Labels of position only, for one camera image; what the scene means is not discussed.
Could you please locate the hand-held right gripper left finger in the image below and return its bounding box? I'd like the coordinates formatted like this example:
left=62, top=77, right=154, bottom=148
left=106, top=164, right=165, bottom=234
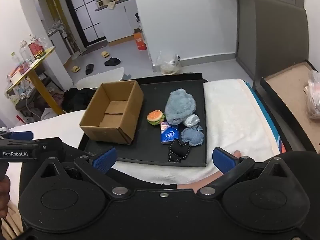
left=40, top=147, right=131, bottom=198

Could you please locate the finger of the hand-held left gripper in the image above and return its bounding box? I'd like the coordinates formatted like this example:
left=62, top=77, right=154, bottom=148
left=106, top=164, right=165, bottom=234
left=0, top=131, right=34, bottom=142

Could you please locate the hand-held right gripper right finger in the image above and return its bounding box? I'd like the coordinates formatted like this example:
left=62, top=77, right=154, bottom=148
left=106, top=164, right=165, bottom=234
left=197, top=147, right=288, bottom=198

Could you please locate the brown cardboard box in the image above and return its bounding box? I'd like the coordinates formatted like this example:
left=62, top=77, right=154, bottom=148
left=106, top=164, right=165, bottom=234
left=79, top=79, right=144, bottom=145

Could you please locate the small denim blue cloth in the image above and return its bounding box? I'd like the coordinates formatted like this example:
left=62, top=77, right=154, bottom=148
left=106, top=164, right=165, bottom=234
left=180, top=125, right=204, bottom=147

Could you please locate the black beaded cushion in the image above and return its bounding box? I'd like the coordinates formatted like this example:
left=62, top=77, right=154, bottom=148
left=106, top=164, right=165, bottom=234
left=168, top=139, right=190, bottom=163

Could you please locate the black tray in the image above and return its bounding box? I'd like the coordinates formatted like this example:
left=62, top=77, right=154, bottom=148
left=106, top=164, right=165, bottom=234
left=78, top=73, right=208, bottom=168

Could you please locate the silver pouch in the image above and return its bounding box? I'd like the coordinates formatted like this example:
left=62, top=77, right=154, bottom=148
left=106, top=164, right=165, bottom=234
left=182, top=114, right=200, bottom=127

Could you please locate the blue tissue packet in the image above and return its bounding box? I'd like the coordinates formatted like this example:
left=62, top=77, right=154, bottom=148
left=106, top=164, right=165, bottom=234
left=160, top=121, right=179, bottom=145

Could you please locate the burger plush toy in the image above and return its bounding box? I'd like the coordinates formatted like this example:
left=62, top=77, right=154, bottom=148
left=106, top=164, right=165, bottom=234
left=146, top=110, right=166, bottom=126

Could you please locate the fluffy blue plush cloth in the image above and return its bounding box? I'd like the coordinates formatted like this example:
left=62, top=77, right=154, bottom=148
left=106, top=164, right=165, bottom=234
left=164, top=88, right=197, bottom=125

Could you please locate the person's left hand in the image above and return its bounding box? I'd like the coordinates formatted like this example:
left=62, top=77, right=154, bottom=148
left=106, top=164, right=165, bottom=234
left=0, top=176, right=11, bottom=219

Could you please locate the white blanket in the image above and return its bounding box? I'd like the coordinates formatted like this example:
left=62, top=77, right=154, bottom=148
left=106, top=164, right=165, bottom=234
left=0, top=79, right=282, bottom=186

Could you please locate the yellow table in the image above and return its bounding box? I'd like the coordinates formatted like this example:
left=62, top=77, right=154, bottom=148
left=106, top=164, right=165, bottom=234
left=6, top=46, right=64, bottom=116

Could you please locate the blue striped sheet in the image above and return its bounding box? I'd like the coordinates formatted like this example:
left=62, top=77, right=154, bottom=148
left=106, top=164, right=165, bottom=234
left=246, top=81, right=287, bottom=153

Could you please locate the black clothes pile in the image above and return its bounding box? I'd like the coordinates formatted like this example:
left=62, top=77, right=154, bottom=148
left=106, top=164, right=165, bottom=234
left=62, top=87, right=97, bottom=112

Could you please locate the white floor mat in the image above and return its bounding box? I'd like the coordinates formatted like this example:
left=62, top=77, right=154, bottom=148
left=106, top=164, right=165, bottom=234
left=76, top=67, right=126, bottom=89

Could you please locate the clear glass bottle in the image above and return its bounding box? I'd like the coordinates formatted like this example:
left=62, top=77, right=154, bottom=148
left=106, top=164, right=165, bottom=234
left=19, top=41, right=33, bottom=63

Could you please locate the red box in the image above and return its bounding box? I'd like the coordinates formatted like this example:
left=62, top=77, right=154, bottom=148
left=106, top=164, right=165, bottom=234
left=28, top=42, right=46, bottom=58

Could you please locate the clear plastic bag with bowl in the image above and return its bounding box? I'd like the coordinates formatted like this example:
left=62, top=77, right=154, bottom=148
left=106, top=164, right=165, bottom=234
left=153, top=51, right=183, bottom=76

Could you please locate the white plastic bag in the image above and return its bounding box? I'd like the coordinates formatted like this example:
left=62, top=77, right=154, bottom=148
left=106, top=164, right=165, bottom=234
left=304, top=70, right=320, bottom=120

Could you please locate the orange carton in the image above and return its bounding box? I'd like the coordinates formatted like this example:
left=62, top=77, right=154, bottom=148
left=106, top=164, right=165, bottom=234
left=133, top=32, right=148, bottom=51

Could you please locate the grey padded panel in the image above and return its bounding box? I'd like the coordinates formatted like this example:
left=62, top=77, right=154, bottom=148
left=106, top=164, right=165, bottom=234
left=236, top=0, right=310, bottom=81

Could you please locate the black framed sliding door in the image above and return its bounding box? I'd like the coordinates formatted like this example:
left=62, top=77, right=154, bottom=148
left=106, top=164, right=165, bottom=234
left=58, top=0, right=108, bottom=48

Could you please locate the white kitchen counter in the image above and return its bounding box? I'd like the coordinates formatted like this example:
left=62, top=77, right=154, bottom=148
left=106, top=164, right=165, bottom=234
left=94, top=0, right=141, bottom=47

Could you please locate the brown board black frame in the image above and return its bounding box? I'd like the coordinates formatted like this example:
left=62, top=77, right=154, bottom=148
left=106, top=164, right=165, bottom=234
left=252, top=60, right=320, bottom=153

